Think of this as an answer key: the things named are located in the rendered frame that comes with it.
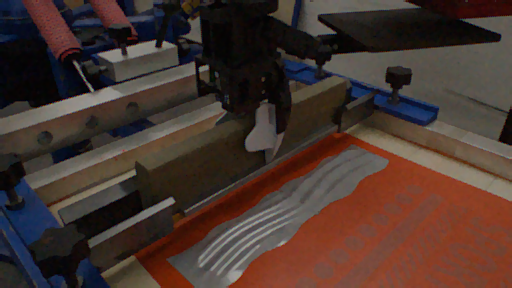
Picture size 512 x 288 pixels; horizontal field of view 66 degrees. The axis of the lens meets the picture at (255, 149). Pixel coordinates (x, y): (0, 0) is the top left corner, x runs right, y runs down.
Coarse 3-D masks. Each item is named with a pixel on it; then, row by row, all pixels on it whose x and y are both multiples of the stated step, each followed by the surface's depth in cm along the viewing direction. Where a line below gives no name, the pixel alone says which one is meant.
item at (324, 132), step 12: (324, 132) 61; (300, 144) 57; (312, 144) 59; (276, 156) 55; (288, 156) 56; (252, 168) 52; (264, 168) 53; (228, 180) 50; (240, 180) 50; (204, 192) 48; (216, 192) 48; (228, 192) 49; (192, 204) 46; (204, 204) 47
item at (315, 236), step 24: (240, 192) 54; (264, 192) 54; (192, 216) 50; (216, 216) 50; (168, 240) 47; (192, 240) 47; (312, 240) 47; (336, 240) 47; (144, 264) 44; (168, 264) 44; (264, 264) 44; (288, 264) 44
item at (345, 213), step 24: (336, 144) 65; (360, 144) 65; (288, 168) 59; (312, 168) 59; (384, 168) 59; (408, 168) 59; (360, 192) 54; (384, 192) 54; (432, 192) 54; (456, 192) 54; (480, 192) 54; (336, 216) 50; (360, 216) 50; (504, 216) 50
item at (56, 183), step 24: (192, 120) 65; (384, 120) 68; (432, 120) 65; (120, 144) 58; (144, 144) 59; (168, 144) 62; (432, 144) 63; (456, 144) 60; (480, 144) 58; (504, 144) 58; (48, 168) 53; (72, 168) 53; (96, 168) 55; (120, 168) 57; (480, 168) 59; (504, 168) 56; (48, 192) 51; (72, 192) 53
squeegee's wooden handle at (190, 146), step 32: (320, 96) 58; (224, 128) 48; (288, 128) 55; (320, 128) 61; (160, 160) 42; (192, 160) 45; (224, 160) 48; (256, 160) 53; (160, 192) 43; (192, 192) 47
